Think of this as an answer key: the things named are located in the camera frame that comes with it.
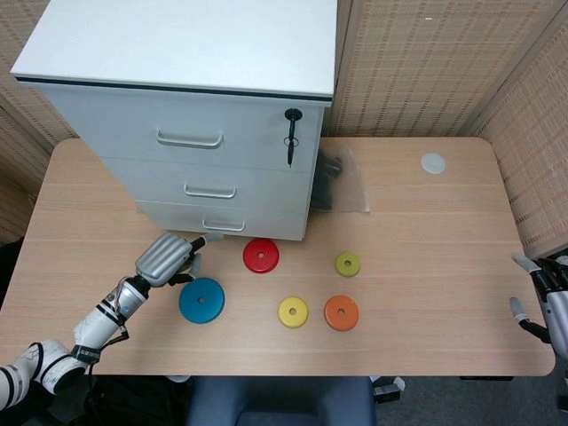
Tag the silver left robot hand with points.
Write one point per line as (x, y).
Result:
(164, 259)

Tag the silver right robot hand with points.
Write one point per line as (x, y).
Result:
(557, 310)

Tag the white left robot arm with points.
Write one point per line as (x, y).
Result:
(95, 326)

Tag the medium white cabinet drawer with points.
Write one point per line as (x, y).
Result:
(266, 188)

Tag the large white cabinet drawer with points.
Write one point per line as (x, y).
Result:
(111, 124)

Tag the black key with lanyard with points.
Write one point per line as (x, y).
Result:
(291, 131)

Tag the white three-drawer cabinet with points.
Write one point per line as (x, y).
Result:
(177, 40)

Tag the blue disc with hole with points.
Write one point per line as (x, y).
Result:
(208, 310)

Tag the red disc with hole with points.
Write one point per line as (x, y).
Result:
(253, 262)

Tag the yellow disc with hole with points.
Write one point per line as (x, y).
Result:
(286, 317)

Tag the woven partition screen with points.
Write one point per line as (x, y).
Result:
(537, 155)
(26, 124)
(421, 66)

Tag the olive green disc with hole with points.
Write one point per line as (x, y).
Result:
(341, 270)

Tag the blue office chair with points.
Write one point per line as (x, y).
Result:
(279, 399)

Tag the white black chair base part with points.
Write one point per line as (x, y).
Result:
(388, 390)

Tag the orange disc with hole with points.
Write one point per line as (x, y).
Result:
(348, 319)

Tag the clear plastic bag black parts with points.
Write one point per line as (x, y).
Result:
(350, 186)

